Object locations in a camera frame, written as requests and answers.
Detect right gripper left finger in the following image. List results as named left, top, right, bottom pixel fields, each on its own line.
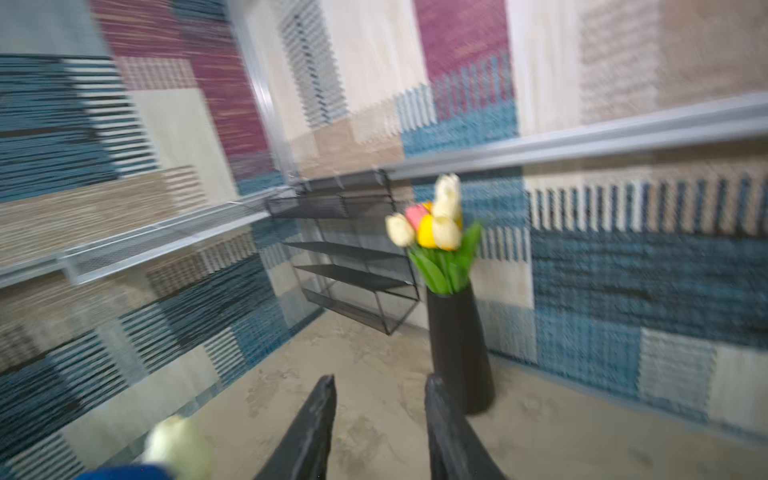
left=254, top=375, right=337, bottom=480

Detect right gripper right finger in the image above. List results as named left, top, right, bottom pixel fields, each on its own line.
left=425, top=374, right=506, bottom=480

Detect black cylindrical vase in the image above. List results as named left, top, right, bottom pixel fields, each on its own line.
left=426, top=285, right=495, bottom=415

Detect blue tulip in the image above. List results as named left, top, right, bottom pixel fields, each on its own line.
left=75, top=464, right=173, bottom=480

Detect light pink tulip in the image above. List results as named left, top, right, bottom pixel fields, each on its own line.
left=432, top=216, right=462, bottom=251

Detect black wire shelf rack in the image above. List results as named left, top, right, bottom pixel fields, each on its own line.
left=265, top=169, right=420, bottom=335

